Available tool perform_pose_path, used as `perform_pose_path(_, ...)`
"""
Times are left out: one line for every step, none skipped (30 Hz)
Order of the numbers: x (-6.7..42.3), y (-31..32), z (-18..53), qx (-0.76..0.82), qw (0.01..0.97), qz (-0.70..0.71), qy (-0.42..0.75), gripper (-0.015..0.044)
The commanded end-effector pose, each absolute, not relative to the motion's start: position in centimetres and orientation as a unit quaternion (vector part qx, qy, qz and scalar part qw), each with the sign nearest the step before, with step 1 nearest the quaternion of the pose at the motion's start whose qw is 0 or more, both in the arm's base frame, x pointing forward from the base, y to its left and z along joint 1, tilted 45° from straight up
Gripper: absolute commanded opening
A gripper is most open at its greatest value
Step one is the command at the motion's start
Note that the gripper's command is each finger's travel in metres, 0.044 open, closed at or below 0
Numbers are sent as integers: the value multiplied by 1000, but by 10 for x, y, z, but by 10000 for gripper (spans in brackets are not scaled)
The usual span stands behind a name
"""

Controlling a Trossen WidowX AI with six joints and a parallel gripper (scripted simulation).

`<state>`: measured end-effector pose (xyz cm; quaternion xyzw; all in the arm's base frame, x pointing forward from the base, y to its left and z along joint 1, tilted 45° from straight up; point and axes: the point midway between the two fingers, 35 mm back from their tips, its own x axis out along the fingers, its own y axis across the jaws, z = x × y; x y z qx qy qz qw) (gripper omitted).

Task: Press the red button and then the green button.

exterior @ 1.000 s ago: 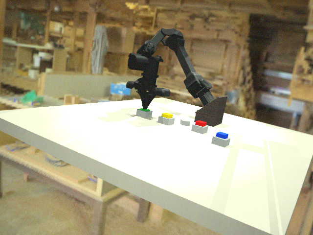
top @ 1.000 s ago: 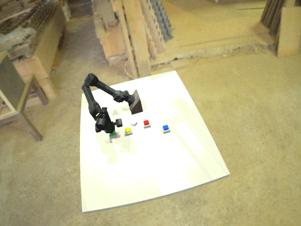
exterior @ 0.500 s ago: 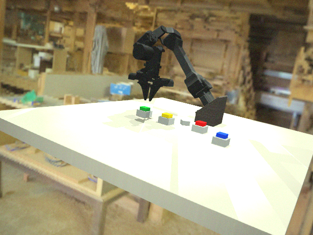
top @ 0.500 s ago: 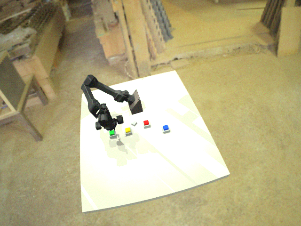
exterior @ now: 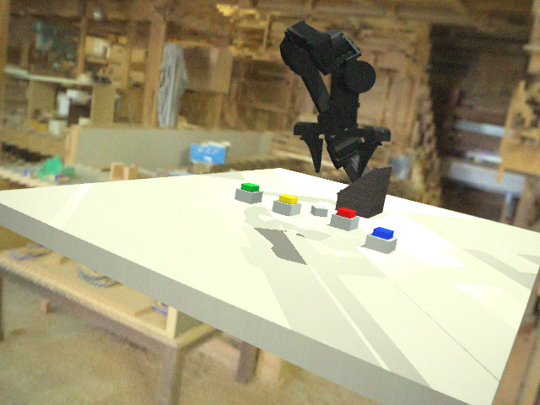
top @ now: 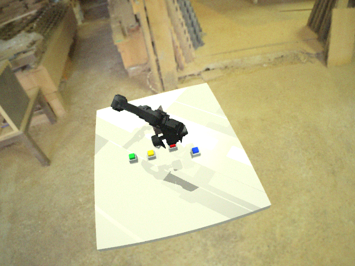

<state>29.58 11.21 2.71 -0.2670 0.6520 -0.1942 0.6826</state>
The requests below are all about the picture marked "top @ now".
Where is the red button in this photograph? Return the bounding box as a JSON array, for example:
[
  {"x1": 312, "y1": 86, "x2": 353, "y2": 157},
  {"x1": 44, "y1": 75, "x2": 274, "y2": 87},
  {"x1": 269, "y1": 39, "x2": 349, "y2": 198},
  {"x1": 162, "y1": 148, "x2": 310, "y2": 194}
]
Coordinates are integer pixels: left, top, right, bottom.
[{"x1": 169, "y1": 144, "x2": 178, "y2": 152}]

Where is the blue button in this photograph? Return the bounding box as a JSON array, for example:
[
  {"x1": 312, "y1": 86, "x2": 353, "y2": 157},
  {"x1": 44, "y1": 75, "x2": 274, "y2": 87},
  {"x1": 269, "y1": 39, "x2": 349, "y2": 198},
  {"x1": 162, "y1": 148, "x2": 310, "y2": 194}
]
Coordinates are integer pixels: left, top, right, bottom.
[{"x1": 191, "y1": 147, "x2": 201, "y2": 158}]

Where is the yellow button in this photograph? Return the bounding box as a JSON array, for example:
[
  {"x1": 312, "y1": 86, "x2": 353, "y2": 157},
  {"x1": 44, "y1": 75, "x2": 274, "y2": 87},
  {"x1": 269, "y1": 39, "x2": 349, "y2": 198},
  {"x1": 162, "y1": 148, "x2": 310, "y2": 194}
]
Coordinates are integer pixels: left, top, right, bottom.
[{"x1": 147, "y1": 150, "x2": 156, "y2": 160}]

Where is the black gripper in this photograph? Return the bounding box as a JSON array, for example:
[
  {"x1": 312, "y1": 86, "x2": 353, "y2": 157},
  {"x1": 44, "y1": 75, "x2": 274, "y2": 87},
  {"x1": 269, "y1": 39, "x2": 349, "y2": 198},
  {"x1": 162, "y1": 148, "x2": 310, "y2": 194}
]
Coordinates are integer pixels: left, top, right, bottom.
[{"x1": 151, "y1": 125, "x2": 188, "y2": 149}]

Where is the green button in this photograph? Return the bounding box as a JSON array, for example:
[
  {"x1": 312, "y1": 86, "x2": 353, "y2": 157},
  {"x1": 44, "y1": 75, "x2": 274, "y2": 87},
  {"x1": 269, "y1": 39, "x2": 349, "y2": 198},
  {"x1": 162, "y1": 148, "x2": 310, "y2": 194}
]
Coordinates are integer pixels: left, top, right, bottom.
[{"x1": 128, "y1": 153, "x2": 137, "y2": 163}]

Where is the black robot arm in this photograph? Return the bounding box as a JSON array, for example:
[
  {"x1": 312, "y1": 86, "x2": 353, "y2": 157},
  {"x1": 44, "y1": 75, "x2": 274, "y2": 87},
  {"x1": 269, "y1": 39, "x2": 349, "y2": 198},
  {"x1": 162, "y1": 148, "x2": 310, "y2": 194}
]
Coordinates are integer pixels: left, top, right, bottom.
[{"x1": 111, "y1": 94, "x2": 184, "y2": 146}]

